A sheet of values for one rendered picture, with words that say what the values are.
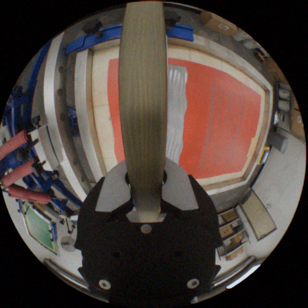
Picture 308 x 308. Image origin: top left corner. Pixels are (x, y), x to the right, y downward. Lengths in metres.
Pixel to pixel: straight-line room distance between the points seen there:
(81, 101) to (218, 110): 0.39
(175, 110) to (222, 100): 0.17
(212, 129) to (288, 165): 3.50
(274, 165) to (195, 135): 3.65
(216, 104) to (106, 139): 0.35
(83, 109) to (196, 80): 0.31
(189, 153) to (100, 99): 0.31
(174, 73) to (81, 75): 0.24
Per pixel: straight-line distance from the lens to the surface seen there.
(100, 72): 0.31
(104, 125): 0.30
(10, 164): 0.81
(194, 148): 0.33
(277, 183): 3.89
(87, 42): 0.34
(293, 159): 3.69
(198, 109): 0.30
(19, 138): 0.49
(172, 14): 0.28
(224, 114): 0.36
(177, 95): 0.27
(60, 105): 0.30
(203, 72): 0.33
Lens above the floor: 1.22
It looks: 61 degrees down
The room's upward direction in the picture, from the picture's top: 174 degrees clockwise
